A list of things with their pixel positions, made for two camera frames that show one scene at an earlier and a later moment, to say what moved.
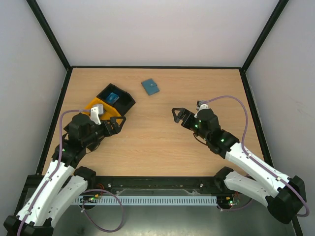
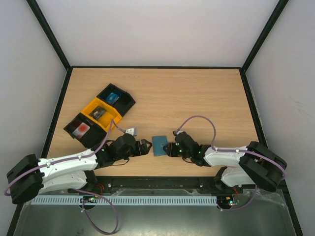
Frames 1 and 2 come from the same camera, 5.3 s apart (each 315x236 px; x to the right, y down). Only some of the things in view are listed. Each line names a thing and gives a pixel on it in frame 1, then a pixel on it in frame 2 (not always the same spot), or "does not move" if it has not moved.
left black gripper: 115,129 -> 144,150
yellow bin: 109,110 does not move
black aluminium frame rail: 104,183 does not move
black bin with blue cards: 120,100 does not move
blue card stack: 112,98 does not move
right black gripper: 187,118 -> 173,148
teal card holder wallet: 150,86 -> 158,143
